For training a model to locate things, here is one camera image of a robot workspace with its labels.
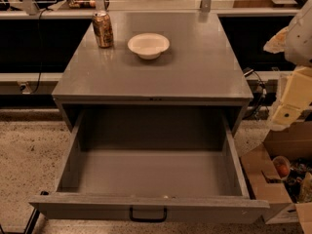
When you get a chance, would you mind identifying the brown cardboard box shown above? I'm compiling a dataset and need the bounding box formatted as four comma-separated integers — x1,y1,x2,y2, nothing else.
241,121,312,234

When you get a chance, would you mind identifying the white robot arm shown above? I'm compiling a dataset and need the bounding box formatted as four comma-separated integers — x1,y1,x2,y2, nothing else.
263,0,312,131

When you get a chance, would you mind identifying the black cables right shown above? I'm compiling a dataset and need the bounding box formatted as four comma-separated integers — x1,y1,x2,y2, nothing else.
243,67,269,120

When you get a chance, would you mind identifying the orange fruit in cup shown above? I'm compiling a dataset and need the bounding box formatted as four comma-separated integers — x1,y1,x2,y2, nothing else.
272,156,291,179

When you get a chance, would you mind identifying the black metal leg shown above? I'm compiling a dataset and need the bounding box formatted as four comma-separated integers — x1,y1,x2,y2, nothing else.
23,209,40,234

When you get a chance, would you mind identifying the grey top drawer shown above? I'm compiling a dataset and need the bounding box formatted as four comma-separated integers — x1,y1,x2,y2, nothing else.
29,106,269,223

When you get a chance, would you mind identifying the black cable left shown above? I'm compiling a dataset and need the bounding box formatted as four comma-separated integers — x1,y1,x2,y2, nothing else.
30,7,53,95

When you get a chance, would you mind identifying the white paper bowl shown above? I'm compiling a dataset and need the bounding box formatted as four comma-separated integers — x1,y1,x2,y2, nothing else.
128,33,170,59

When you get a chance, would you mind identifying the gold soda can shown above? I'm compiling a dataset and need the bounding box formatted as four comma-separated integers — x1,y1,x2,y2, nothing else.
92,11,114,48

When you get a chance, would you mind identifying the grey metal drawer cabinet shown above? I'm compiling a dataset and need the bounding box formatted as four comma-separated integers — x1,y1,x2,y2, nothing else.
53,11,253,130

